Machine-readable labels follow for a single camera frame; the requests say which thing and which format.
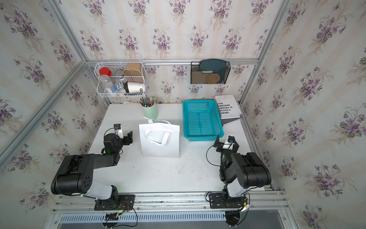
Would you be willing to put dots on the clear glass jar blue label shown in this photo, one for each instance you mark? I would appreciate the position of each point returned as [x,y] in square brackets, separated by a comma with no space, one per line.
[108,84]

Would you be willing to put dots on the white paper cup black lid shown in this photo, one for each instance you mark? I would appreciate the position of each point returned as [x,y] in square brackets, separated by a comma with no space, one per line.
[134,88]

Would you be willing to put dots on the round woven rattan coaster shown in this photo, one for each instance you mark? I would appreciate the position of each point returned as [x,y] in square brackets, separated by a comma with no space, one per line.
[213,78]

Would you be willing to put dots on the teal plastic basket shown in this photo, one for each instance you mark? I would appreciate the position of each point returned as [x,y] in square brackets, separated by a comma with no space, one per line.
[201,120]

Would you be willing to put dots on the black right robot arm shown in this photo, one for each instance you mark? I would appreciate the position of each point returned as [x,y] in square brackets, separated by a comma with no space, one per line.
[239,173]

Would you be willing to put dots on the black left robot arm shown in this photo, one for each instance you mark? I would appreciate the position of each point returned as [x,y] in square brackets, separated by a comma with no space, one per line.
[75,174]

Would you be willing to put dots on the red lid jar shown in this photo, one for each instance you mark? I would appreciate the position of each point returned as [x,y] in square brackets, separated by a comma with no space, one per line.
[105,71]

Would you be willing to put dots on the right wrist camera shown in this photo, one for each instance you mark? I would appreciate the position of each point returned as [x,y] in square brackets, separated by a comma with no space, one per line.
[226,145]

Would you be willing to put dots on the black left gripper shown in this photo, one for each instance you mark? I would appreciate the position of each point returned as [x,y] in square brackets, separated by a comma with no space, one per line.
[129,140]

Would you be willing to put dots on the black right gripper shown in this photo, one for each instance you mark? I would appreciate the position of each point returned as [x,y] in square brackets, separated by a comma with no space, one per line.
[220,144]

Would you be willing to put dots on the white book black lettering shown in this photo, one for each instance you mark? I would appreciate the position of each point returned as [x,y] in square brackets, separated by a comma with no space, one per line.
[227,106]

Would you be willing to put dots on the green pencil cup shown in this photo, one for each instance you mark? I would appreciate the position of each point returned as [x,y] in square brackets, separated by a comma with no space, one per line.
[149,108]

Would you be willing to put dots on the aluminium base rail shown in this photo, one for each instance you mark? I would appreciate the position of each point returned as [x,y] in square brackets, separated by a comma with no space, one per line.
[173,201]

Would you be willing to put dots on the white insulated delivery bag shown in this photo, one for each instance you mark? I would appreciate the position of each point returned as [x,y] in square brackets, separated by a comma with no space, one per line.
[160,138]

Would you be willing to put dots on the white wire wall basket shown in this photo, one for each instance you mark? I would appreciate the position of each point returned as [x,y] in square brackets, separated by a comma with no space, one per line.
[117,78]

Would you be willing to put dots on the black mesh wall organizer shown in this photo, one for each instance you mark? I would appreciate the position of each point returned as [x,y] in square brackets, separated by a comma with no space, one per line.
[200,70]

